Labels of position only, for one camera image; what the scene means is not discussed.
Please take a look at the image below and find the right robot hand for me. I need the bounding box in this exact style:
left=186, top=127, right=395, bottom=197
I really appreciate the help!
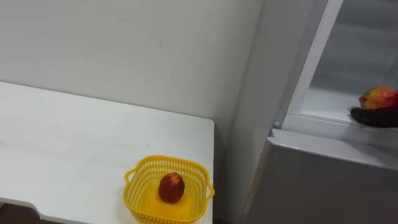
left=349, top=106, right=398, bottom=129

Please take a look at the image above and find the mango soft toy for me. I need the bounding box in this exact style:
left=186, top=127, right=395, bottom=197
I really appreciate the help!
left=358, top=86, right=398, bottom=111

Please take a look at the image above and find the grey fridge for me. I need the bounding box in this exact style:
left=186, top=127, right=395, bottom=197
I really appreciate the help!
left=226, top=0, right=398, bottom=224

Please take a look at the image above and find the yellow plastic basket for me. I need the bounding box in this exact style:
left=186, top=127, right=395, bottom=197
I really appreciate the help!
left=124, top=154, right=216, bottom=224

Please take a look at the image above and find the white desk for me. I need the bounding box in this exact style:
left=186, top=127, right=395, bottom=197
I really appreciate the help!
left=0, top=81, right=215, bottom=224

